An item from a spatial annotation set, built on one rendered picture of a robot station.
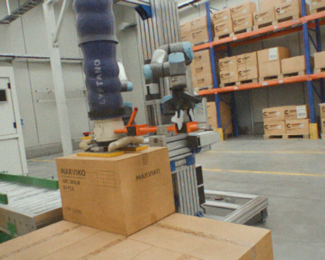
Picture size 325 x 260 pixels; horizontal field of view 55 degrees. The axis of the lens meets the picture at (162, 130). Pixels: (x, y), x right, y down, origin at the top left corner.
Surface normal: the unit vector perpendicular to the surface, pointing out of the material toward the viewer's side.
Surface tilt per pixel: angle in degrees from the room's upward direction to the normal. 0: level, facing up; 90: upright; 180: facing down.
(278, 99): 90
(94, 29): 102
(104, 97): 74
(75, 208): 90
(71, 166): 90
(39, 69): 90
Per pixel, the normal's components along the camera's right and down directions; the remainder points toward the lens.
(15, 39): 0.73, -0.04
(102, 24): 0.48, 0.06
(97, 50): 0.11, 0.28
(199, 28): -0.66, 0.13
